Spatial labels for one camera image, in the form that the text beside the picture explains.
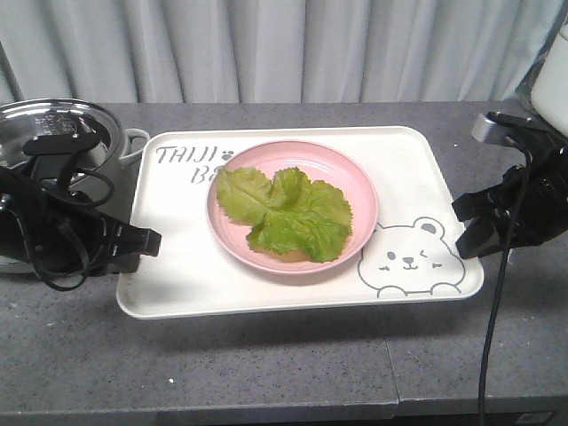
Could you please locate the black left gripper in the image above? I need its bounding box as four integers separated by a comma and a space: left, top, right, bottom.
26, 194, 161, 278

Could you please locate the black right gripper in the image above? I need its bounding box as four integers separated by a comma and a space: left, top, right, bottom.
452, 147, 567, 258

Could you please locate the cream bear serving tray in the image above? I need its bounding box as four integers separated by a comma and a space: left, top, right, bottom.
116, 126, 484, 319

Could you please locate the green lettuce leaf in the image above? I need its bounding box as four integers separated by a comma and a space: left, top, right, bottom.
216, 167, 353, 263

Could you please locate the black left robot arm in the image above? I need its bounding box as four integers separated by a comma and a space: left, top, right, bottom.
1, 167, 162, 277

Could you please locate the cream electric cooking pot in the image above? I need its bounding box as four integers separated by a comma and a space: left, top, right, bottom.
1, 99, 161, 275

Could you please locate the white rice cooker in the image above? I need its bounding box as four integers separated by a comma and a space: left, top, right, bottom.
531, 25, 568, 136

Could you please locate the grey pleated curtain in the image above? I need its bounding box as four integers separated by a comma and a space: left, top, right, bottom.
1, 1, 567, 103

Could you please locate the black left camera cable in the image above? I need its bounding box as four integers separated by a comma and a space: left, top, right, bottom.
17, 150, 116, 293

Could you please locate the black camera cable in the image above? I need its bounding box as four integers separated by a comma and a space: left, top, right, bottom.
477, 137, 533, 426
17, 150, 116, 293

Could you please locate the black right camera cable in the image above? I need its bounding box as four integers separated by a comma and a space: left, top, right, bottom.
477, 137, 533, 426

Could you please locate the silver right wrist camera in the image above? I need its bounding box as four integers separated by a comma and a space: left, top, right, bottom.
471, 112, 549, 146

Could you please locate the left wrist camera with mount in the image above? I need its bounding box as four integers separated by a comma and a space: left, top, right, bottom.
21, 133, 99, 190

